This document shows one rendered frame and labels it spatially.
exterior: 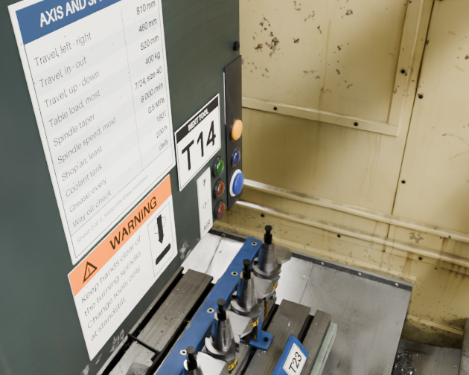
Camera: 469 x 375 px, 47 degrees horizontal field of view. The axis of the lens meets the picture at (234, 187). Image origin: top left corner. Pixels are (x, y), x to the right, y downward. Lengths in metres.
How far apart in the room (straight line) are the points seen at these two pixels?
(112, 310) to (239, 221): 1.25
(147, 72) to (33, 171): 0.14
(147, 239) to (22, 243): 0.17
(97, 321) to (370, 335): 1.22
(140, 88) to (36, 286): 0.18
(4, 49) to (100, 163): 0.13
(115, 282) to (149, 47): 0.21
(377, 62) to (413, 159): 0.27
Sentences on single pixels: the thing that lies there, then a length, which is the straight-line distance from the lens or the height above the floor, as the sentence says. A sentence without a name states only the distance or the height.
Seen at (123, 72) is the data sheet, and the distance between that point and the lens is 0.44.
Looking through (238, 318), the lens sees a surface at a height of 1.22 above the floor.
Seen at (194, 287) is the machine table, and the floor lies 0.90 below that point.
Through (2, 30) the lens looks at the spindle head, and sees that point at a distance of 0.34.
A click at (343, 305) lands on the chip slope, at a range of 1.67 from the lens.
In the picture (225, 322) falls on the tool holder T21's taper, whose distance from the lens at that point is 0.96.
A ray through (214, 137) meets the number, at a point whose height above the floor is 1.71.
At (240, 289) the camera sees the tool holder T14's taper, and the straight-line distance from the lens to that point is 1.04.
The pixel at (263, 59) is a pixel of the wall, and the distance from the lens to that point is 1.42.
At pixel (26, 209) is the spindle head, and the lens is 0.38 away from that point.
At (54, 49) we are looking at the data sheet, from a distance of 0.38.
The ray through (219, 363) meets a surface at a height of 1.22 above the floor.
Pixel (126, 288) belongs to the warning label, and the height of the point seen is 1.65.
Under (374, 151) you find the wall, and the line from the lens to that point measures 1.45.
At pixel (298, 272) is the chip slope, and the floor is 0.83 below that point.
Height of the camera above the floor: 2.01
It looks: 35 degrees down
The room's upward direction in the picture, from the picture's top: 1 degrees counter-clockwise
